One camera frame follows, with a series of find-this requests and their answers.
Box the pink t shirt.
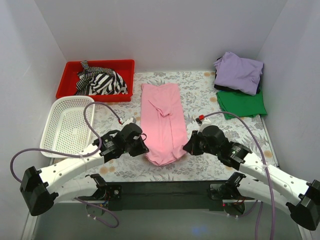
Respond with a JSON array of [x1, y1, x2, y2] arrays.
[[140, 83, 188, 166]]

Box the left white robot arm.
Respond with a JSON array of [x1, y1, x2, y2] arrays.
[[20, 123, 149, 216]]

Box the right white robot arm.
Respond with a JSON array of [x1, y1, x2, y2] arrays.
[[183, 125, 320, 231]]

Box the floral table mat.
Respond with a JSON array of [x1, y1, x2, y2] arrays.
[[49, 70, 281, 182]]

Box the folded green shirt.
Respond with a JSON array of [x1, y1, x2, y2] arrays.
[[216, 91, 267, 120]]

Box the white plastic basket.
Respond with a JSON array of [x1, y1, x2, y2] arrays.
[[39, 96, 94, 155]]

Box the black white striped shirt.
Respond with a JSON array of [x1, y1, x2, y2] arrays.
[[75, 60, 128, 96]]

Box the folded purple shirt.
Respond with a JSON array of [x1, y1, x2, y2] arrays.
[[213, 51, 264, 96]]

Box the red plastic bin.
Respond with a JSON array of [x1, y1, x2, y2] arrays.
[[56, 59, 135, 103]]

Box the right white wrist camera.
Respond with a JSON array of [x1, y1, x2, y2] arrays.
[[196, 115, 212, 132]]

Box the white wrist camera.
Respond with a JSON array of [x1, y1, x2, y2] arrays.
[[196, 115, 212, 132], [119, 116, 137, 126]]

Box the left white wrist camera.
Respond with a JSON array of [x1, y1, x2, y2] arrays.
[[119, 116, 137, 126]]

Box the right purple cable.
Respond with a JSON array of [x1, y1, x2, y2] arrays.
[[199, 111, 276, 240]]

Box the purple cable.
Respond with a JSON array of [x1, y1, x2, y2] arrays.
[[199, 111, 276, 240], [9, 101, 126, 229]]

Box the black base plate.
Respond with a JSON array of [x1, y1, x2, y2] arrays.
[[79, 180, 251, 211]]

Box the aluminium rail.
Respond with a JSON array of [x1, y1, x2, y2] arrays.
[[31, 181, 301, 203]]

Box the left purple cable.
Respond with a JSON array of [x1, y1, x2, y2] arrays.
[[9, 101, 126, 229]]

